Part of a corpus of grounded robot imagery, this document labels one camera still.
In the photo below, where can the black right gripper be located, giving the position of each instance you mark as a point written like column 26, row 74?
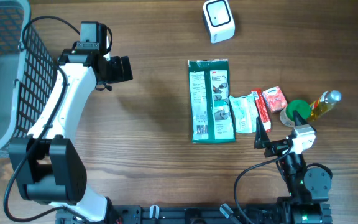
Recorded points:
column 261, row 140

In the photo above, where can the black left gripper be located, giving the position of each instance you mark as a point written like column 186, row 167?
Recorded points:
column 120, row 75

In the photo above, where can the green lid jar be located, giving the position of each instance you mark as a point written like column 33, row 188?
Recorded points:
column 286, row 114

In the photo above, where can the red white tissue pack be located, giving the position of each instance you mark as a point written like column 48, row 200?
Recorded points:
column 274, row 99

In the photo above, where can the light green wipes pack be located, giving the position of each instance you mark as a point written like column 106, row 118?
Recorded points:
column 245, row 113

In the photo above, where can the red stick sachet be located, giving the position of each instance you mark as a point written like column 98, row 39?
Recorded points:
column 262, row 109

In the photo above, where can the yellow liquid bottle silver cap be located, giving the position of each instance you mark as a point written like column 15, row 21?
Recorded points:
column 324, row 103

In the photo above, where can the green glove package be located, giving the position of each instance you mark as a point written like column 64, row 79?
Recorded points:
column 210, row 107

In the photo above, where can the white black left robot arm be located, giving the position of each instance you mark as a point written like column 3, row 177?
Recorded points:
column 47, row 167

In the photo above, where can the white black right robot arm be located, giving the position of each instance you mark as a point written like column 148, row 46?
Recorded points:
column 307, row 184

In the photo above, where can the white barcode scanner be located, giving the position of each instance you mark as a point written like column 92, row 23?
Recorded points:
column 218, row 20

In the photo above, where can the grey plastic mesh basket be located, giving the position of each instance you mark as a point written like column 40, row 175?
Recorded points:
column 26, row 74

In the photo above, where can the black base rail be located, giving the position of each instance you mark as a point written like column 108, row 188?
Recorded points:
column 197, row 214

